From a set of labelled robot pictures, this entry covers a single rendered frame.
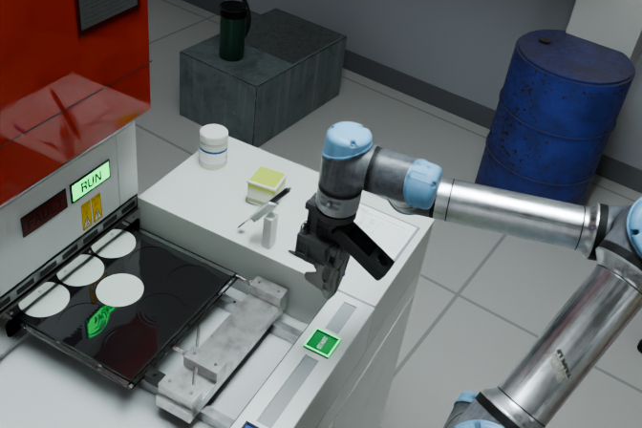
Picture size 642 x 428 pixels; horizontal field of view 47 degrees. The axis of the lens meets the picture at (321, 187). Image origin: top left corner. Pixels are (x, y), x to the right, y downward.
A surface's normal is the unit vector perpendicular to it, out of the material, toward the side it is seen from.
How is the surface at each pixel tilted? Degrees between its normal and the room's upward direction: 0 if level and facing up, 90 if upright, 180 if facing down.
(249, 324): 0
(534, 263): 0
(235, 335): 0
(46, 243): 90
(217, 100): 90
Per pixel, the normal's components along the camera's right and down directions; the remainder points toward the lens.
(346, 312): 0.11, -0.80
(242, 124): -0.56, 0.44
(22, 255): 0.88, 0.36
